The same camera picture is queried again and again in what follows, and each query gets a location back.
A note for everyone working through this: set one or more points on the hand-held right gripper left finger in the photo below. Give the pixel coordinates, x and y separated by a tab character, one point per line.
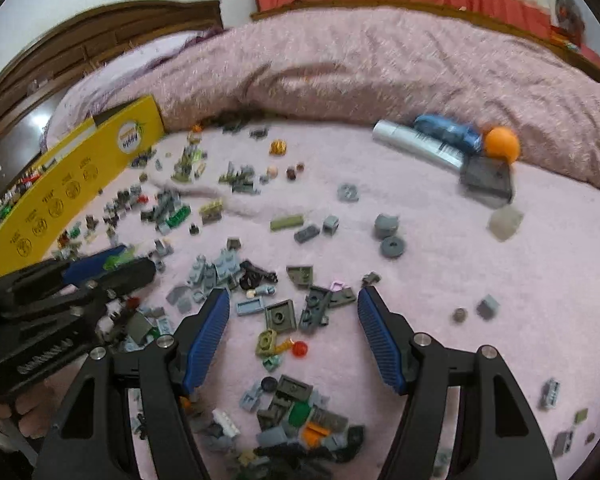
207	340

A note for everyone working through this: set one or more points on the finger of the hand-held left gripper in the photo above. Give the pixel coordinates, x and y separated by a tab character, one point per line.
125	275
87	269

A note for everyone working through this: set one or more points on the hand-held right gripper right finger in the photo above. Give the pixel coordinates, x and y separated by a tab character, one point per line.
380	345

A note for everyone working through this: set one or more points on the lime green toy brick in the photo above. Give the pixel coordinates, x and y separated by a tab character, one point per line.
116	259

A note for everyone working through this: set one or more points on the spread of toy building bricks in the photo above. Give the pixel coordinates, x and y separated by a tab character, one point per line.
280	317

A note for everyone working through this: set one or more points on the yellow cardboard box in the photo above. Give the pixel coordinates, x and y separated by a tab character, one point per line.
55	195

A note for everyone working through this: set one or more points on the pink fuzzy bed sheet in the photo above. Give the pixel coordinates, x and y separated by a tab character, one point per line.
430	270

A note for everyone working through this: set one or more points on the heap of mixed toy pieces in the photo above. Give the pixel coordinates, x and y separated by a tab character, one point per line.
15	192

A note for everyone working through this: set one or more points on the translucent plastic cube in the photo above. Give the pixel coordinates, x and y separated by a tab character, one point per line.
505	223

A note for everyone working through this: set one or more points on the dark grey flat box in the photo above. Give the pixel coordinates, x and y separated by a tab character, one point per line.
485	180

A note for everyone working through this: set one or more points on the purple patterned pillow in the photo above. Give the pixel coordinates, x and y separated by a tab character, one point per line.
115	70

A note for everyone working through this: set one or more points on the white tube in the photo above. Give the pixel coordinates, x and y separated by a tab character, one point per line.
410	140

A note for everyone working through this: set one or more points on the blue packet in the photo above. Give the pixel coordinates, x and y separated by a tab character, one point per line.
447	129

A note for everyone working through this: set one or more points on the brown wooden headboard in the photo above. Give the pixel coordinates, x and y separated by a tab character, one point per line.
80	35

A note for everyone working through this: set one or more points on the orange ball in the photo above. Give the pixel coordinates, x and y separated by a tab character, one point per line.
502	144

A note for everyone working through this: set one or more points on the pink floral quilt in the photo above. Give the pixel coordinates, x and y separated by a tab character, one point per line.
380	60

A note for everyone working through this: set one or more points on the red cloth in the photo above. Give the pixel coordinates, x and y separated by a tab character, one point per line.
592	56

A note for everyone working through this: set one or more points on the electric fan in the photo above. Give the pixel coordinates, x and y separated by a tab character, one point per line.
567	10

